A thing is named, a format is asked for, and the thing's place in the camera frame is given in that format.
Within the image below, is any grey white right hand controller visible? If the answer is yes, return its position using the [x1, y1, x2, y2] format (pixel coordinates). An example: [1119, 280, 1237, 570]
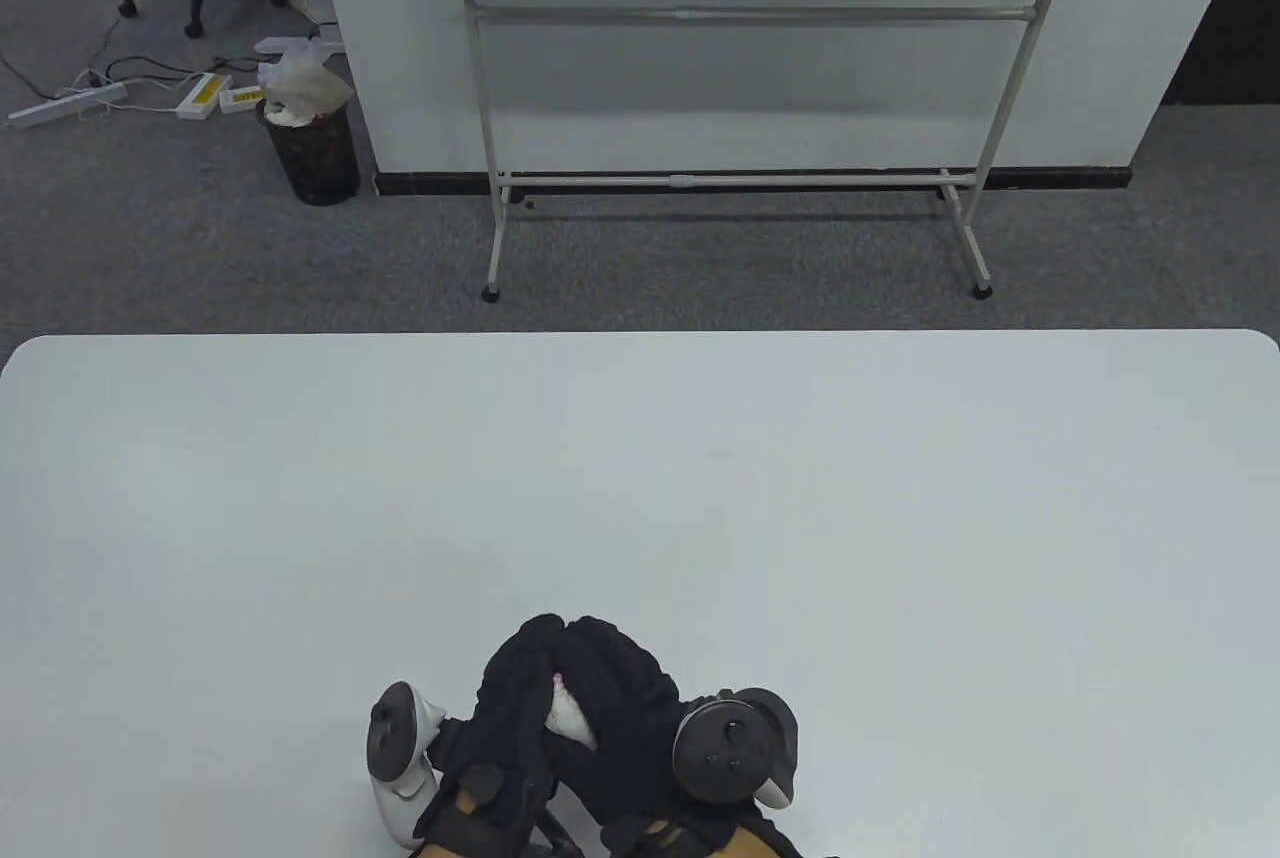
[671, 687, 802, 810]

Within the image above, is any person's right hand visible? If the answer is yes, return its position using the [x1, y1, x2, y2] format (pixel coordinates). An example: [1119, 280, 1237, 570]
[548, 612, 743, 831]

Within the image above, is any person's right forearm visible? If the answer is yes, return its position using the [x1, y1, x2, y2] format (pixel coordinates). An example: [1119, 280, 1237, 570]
[640, 816, 793, 858]

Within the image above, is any white dish cloth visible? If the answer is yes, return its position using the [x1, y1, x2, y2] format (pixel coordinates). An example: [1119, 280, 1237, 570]
[543, 673, 600, 752]

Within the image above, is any black mesh waste bin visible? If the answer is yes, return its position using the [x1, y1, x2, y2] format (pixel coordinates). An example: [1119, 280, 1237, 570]
[256, 98, 362, 207]

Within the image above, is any person's left hand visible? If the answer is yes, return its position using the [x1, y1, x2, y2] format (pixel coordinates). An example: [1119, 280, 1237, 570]
[438, 612, 568, 816]

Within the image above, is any grey white hand controller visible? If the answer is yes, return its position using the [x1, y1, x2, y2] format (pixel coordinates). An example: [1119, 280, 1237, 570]
[366, 680, 449, 850]
[671, 687, 802, 810]

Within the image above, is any person's left forearm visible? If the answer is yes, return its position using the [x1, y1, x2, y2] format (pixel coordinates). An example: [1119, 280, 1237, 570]
[418, 791, 503, 858]

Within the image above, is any black right wrist strap mount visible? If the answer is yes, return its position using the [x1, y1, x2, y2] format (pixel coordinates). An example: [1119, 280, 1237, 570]
[600, 813, 801, 858]

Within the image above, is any black wrist strap mount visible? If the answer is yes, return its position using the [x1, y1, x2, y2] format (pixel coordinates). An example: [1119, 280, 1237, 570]
[408, 763, 581, 858]
[600, 813, 801, 858]

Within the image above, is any black left wrist strap mount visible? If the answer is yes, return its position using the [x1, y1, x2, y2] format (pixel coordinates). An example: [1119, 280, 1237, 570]
[408, 763, 581, 858]

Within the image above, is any large white yellow box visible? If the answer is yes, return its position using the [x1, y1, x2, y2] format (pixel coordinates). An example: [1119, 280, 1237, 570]
[176, 72, 234, 121]

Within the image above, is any grey white left hand controller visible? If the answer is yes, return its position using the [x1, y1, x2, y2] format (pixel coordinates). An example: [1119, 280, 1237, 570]
[366, 680, 449, 850]

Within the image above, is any clear plastic bin bag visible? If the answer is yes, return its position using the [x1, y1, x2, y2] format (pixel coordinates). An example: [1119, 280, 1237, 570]
[254, 36, 354, 125]

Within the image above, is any black floor cable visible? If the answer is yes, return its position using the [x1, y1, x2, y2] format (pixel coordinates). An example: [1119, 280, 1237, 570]
[104, 53, 263, 86]

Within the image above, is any white power strip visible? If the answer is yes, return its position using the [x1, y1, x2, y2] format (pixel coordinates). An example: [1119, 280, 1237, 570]
[8, 81, 130, 130]

